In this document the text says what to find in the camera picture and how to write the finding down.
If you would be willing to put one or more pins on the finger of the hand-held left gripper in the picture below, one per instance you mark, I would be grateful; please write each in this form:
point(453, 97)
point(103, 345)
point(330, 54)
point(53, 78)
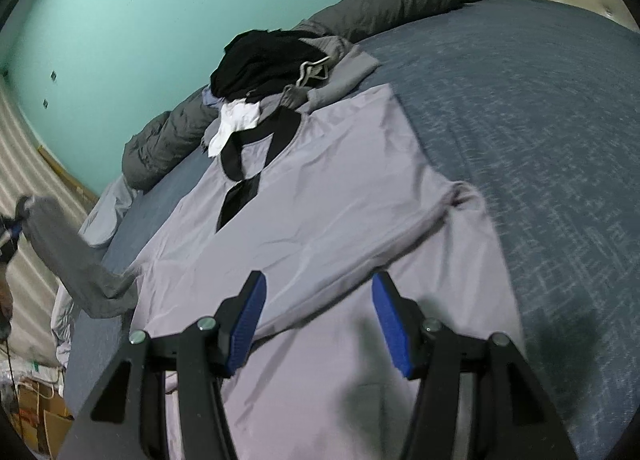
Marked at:
point(15, 231)

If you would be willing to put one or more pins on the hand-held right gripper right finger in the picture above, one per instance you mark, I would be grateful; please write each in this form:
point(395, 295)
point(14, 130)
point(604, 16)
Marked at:
point(392, 325)

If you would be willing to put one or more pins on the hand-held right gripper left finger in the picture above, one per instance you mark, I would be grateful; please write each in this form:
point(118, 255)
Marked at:
point(245, 325)

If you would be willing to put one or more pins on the light grey jacket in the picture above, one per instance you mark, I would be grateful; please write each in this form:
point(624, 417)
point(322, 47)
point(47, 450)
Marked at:
point(325, 190)

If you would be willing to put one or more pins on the beige striped curtain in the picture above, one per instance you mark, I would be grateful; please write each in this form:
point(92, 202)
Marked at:
point(30, 180)

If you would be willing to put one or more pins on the wooden pole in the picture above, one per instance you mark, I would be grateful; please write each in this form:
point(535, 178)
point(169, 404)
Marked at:
point(65, 172)

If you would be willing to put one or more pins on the light grey sheet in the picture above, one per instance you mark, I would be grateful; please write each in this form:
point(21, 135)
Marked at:
point(107, 220)

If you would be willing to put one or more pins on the cardboard box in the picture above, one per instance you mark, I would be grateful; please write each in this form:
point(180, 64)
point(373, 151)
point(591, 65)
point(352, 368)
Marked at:
point(42, 415)

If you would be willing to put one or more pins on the bed with blue sheet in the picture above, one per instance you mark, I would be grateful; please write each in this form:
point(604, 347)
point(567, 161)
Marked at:
point(550, 165)

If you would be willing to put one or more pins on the light blue garment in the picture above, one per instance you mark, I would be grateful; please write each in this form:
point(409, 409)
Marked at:
point(210, 99)

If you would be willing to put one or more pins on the grey garment with white loop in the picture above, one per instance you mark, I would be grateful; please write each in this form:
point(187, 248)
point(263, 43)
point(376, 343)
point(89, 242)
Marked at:
point(345, 70)

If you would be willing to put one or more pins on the black garment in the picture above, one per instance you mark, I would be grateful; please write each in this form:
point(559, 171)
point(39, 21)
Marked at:
point(260, 62)

